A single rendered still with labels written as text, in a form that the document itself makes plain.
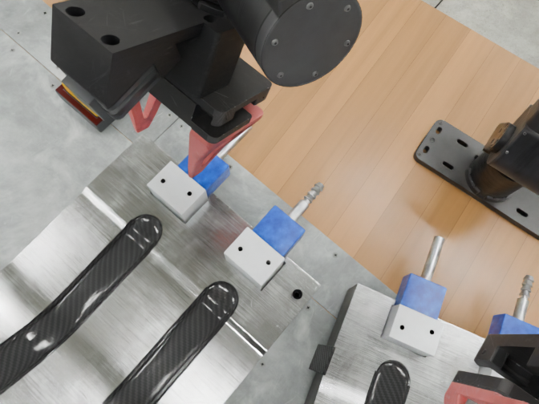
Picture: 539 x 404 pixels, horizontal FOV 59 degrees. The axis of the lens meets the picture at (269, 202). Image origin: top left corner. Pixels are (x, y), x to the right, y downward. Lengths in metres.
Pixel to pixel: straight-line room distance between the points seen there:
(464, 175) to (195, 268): 0.37
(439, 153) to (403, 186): 0.07
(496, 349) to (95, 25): 0.24
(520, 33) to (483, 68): 1.21
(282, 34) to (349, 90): 0.46
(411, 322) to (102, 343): 0.31
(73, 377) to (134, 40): 0.35
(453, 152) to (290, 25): 0.47
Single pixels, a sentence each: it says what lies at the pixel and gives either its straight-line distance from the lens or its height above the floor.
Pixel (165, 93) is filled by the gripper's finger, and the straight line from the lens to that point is 0.34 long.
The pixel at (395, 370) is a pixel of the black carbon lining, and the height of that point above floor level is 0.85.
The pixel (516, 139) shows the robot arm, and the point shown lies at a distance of 0.55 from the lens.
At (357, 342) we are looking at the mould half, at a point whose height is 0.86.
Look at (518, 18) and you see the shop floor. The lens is 2.01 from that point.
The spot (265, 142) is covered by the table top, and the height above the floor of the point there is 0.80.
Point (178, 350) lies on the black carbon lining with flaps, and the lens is 0.51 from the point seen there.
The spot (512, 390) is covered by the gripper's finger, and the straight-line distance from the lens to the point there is 0.19.
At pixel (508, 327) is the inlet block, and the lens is 0.58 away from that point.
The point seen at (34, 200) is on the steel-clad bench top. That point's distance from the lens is 0.67.
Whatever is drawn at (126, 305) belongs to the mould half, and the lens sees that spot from 0.51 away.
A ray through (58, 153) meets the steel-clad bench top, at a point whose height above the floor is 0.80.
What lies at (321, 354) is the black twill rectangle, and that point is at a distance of 0.55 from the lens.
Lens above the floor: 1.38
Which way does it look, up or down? 73 degrees down
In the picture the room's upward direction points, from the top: 7 degrees clockwise
